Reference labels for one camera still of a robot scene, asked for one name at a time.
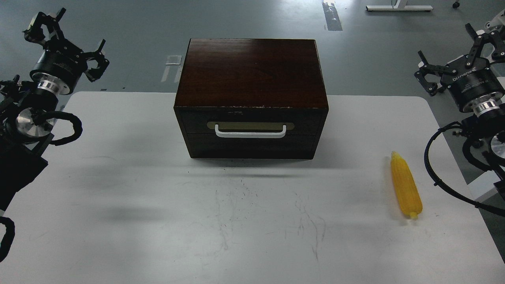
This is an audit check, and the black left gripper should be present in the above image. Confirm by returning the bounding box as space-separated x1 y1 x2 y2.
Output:
23 8 110 95

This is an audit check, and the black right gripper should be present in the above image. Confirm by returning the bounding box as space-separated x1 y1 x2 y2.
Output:
414 23 505 115

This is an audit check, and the yellow corn cob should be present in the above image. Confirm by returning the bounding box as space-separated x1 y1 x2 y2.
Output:
390 151 423 220

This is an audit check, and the wooden drawer with white handle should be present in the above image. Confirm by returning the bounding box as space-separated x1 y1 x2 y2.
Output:
175 107 328 159

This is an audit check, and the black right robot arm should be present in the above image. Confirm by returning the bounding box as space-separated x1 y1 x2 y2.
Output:
414 24 504 179

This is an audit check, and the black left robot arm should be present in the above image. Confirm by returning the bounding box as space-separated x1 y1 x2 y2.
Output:
0 8 110 260

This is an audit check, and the dark wooden drawer cabinet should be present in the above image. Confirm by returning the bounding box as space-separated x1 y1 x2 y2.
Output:
174 38 329 160

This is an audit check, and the white table leg base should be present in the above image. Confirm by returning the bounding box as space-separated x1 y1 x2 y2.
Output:
365 0 433 11

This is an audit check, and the grey floor tape strip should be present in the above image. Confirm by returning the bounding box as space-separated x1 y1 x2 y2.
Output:
322 0 343 31

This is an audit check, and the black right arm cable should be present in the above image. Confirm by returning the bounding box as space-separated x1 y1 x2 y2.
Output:
424 121 505 217

